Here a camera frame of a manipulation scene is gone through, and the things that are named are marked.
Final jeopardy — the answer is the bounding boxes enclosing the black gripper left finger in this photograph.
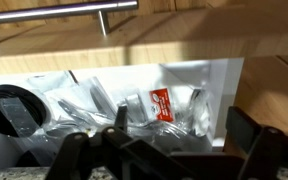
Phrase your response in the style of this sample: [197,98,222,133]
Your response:
[113,104,129,133]

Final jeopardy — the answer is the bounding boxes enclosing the clear plastic cutlery bags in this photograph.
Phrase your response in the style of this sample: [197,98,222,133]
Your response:
[27,70,216,143]

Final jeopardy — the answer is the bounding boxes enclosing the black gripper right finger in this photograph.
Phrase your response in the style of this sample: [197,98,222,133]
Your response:
[225,106,264,158]

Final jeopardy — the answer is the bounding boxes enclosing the steel drawer bar handle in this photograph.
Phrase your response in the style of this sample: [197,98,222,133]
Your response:
[0,0,139,47]

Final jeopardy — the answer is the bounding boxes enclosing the wooden drawer with white interior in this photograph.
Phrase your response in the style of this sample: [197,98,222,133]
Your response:
[0,0,288,169]

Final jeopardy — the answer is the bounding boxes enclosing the red sauce packet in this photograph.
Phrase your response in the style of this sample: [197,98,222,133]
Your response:
[149,87,175,123]

